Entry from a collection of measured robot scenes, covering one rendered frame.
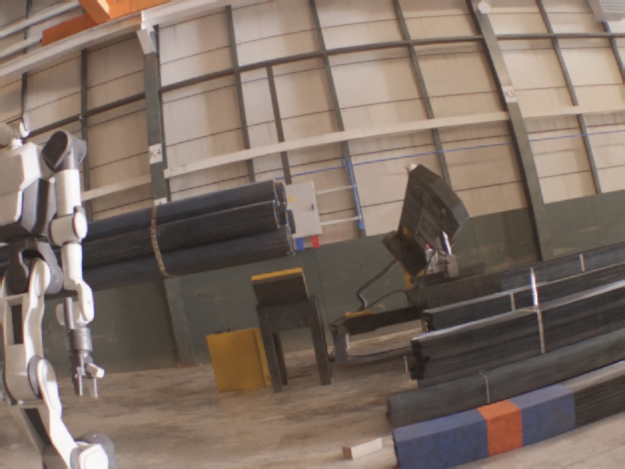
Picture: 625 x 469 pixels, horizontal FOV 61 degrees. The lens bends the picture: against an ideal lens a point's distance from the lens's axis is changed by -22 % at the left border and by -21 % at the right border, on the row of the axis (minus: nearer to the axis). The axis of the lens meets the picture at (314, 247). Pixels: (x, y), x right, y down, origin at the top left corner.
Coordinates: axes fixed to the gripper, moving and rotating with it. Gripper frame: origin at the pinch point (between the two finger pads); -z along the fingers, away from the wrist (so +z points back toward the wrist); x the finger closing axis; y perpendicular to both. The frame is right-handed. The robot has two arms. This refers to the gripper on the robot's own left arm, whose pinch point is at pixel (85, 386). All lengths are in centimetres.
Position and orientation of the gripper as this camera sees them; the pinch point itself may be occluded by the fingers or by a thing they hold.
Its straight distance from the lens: 186.2
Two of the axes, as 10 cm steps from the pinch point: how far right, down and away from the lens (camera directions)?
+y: 9.8, -1.9, -0.8
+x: -1.3, -2.5, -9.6
